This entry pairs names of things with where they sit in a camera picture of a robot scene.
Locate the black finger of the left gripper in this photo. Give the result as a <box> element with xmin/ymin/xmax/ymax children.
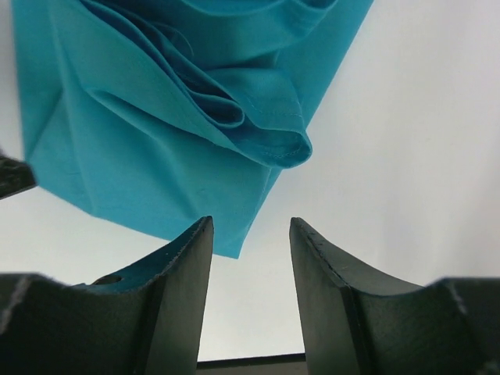
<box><xmin>0</xmin><ymin>149</ymin><xmax>38</xmax><ymax>199</ymax></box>

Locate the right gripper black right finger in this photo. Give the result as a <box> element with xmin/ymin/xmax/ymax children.
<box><xmin>289</xmin><ymin>218</ymin><xmax>499</xmax><ymax>374</ymax></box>

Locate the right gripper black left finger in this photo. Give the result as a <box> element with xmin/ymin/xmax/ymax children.
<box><xmin>1</xmin><ymin>216</ymin><xmax>214</xmax><ymax>374</ymax></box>

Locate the teal t shirt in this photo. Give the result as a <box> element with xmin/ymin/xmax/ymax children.
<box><xmin>11</xmin><ymin>1</ymin><xmax>371</xmax><ymax>259</ymax></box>

